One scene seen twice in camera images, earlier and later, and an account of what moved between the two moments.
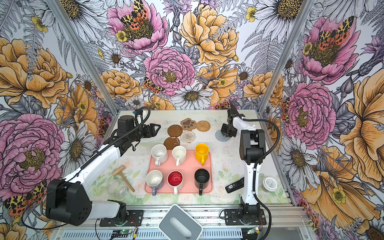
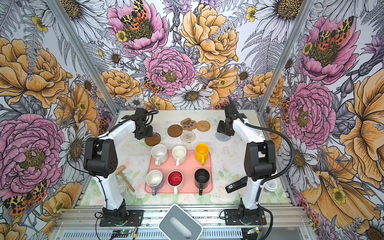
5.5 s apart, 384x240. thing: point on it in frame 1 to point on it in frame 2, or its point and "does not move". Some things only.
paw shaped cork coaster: [188, 124] does not move
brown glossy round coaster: [169, 142] to [154, 141]
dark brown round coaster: [174, 130] does not move
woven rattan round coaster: [203, 126] does not move
